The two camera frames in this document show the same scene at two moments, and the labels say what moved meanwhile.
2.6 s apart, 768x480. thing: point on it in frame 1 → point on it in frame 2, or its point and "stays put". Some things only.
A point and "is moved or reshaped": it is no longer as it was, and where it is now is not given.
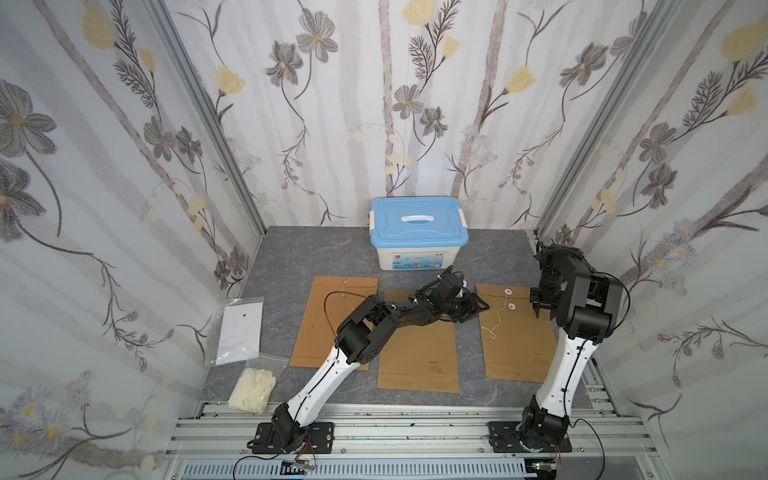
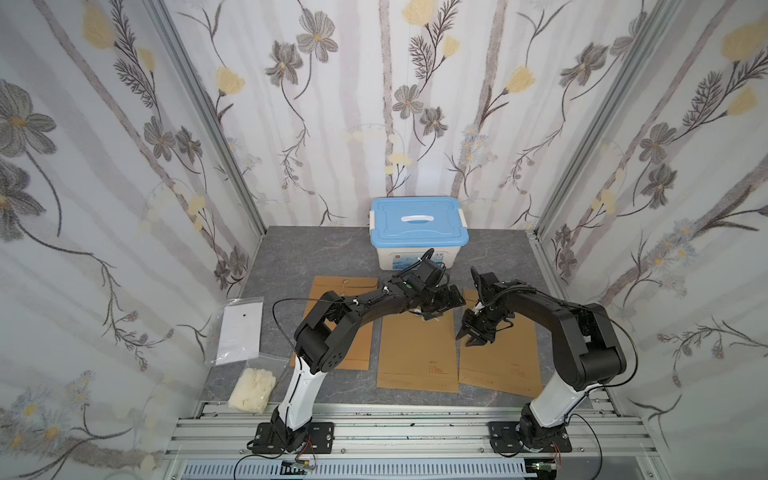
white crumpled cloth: [252, 391] stays put
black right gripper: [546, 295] → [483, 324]
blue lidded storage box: [417, 233] stays put
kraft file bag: [419, 358] stays put
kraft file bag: [517, 344] is moved or reshaped
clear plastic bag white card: [235, 330] stays put
